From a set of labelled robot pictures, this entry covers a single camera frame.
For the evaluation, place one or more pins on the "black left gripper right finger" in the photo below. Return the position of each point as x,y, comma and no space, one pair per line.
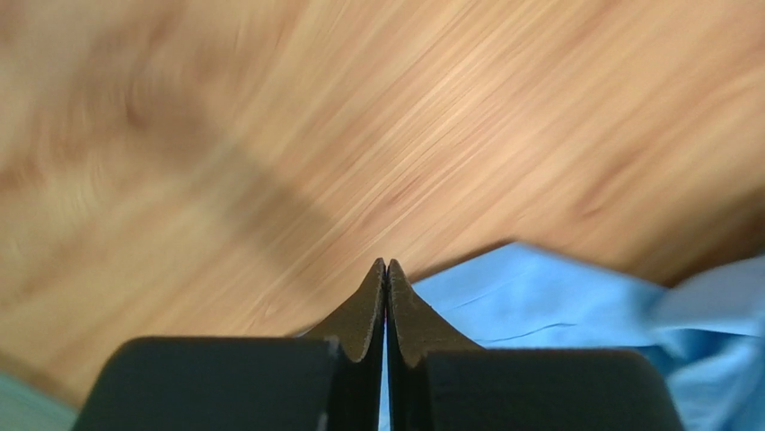
440,380

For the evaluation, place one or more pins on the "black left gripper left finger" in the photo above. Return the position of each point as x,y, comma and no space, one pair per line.
327,379

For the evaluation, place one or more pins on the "light blue long sleeve shirt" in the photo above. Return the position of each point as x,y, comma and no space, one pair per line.
705,336

